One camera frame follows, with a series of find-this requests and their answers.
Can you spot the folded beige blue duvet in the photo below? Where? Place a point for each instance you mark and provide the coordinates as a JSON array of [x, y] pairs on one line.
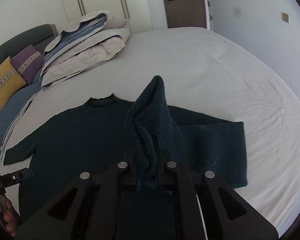
[[90, 41]]

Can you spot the upper wall switch plate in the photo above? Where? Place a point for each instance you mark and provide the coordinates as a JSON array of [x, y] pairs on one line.
[[285, 17]]

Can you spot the white bed sheet mattress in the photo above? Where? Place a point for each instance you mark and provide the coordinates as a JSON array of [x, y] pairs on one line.
[[207, 73]]

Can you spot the blue pillow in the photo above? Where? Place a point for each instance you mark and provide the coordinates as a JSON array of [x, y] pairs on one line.
[[14, 106]]

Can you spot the purple patterned cushion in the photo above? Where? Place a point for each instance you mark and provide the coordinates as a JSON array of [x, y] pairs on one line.
[[28, 62]]

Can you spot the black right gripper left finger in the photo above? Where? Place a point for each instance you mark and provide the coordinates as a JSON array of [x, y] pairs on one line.
[[86, 209]]

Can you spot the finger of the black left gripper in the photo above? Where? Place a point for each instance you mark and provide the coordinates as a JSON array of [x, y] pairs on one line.
[[23, 174]]

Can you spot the brown wooden door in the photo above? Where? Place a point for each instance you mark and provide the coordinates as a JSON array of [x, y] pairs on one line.
[[185, 13]]

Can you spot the dark grey headboard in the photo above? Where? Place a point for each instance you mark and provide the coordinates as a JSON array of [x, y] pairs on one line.
[[39, 37]]

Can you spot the dark green knit sweater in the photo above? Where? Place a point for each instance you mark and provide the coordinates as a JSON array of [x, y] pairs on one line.
[[97, 134]]

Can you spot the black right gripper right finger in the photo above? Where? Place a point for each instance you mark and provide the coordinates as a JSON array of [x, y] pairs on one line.
[[205, 206]]

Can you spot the person's left hand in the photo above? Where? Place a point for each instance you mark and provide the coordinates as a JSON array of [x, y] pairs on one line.
[[8, 216]]

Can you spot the yellow patterned cushion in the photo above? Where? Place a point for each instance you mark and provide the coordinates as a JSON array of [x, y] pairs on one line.
[[10, 82]]

